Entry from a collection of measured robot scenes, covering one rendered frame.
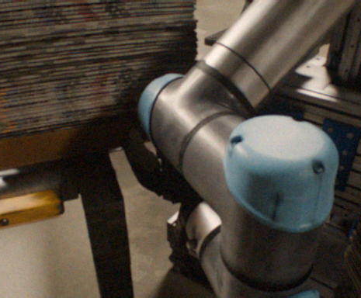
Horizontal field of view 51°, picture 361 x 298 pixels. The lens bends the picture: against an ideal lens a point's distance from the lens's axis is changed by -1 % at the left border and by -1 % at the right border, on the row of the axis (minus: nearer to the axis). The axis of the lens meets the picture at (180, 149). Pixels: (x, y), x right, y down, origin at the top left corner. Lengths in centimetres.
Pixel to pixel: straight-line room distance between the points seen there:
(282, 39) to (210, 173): 14
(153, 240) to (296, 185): 130
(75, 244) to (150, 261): 30
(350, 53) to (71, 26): 70
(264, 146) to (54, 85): 31
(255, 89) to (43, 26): 25
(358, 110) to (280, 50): 57
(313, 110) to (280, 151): 70
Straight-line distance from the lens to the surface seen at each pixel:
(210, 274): 36
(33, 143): 53
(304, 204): 25
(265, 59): 35
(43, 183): 53
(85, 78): 49
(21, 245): 161
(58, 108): 50
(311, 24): 37
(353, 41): 99
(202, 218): 38
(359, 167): 97
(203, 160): 30
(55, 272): 148
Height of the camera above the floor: 110
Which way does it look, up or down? 33 degrees down
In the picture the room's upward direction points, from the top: straight up
